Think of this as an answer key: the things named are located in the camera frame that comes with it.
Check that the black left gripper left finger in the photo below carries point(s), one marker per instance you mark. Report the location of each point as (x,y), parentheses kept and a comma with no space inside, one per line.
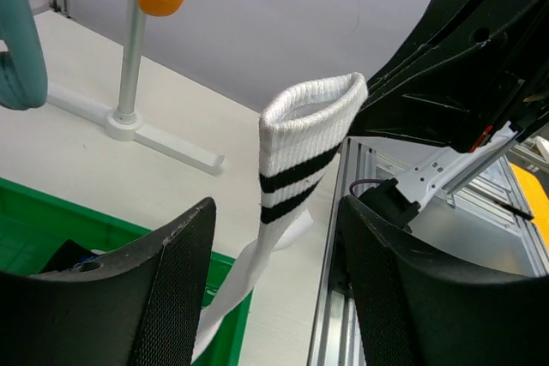
(136,305)

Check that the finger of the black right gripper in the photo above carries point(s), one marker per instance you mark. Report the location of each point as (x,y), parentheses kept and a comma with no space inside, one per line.
(468,69)

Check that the white sock with black stripes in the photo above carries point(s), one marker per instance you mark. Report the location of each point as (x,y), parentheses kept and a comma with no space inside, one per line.
(300,132)

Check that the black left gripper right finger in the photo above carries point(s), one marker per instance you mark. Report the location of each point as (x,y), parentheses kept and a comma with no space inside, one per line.
(418,305)

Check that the teal clothes peg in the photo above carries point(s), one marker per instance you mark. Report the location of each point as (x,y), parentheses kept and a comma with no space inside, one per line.
(24,83)

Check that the aluminium mounting rail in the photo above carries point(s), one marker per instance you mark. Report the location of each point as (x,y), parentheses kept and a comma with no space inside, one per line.
(479,217)

